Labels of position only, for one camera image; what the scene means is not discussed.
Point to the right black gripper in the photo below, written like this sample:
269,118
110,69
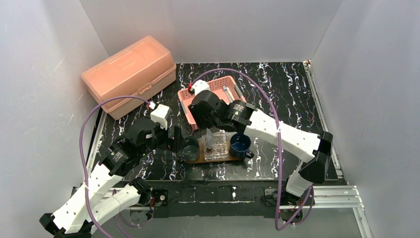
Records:
203,121

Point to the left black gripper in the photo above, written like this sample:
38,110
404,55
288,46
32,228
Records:
176,140

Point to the dark green mug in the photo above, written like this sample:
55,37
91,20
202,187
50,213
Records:
190,149

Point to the pink perforated plastic basket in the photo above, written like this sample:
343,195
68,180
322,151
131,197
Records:
216,86

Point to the oval wooden tray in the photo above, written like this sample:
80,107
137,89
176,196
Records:
201,159

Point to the clear acrylic holder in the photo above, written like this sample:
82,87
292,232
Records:
220,147

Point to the dark blue mug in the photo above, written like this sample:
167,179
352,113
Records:
240,146

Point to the white toothpaste tube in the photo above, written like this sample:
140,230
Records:
209,139

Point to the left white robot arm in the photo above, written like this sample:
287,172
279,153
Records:
87,209

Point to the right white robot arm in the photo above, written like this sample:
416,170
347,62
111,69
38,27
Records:
313,150

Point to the grey toothbrush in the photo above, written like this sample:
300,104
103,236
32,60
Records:
230,93
225,89

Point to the pink plastic storage box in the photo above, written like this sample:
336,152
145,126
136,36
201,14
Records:
142,69

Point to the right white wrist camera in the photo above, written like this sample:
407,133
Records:
197,87

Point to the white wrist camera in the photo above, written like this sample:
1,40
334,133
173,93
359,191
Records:
197,87
161,114

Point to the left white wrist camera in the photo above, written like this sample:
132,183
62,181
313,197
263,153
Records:
161,114

